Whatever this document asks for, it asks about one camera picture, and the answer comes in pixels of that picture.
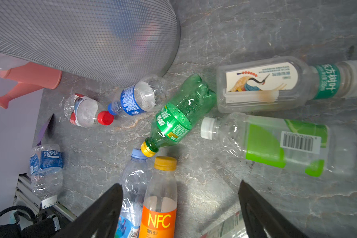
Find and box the grey mesh waste bin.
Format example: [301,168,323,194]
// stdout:
[0,1,180,88]

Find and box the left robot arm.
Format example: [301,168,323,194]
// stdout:
[0,205,61,238]

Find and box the orange NFC juice bottle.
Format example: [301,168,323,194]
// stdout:
[138,156,178,238]

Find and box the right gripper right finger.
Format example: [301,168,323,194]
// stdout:
[238,181,307,238]

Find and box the red label clear bottle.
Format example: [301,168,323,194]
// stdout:
[64,93,114,128]

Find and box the small crushed blue bottle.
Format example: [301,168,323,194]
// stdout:
[108,75,169,117]

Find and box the blue cartoon label water bottle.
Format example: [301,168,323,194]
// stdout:
[115,149,150,238]

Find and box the lime green label bottle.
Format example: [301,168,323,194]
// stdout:
[201,113,357,177]

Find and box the tall clear bottle green-red cap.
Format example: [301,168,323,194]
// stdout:
[201,211,249,238]

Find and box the green Sprite bottle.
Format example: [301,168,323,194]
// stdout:
[141,73,217,157]

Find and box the bird label tea bottle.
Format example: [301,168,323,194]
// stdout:
[216,56,357,113]

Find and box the pink watering can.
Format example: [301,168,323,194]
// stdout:
[0,62,62,109]

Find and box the Pocari Sweat bottle left front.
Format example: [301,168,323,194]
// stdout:
[29,144,63,209]

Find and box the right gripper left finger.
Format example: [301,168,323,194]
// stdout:
[54,183,123,238]

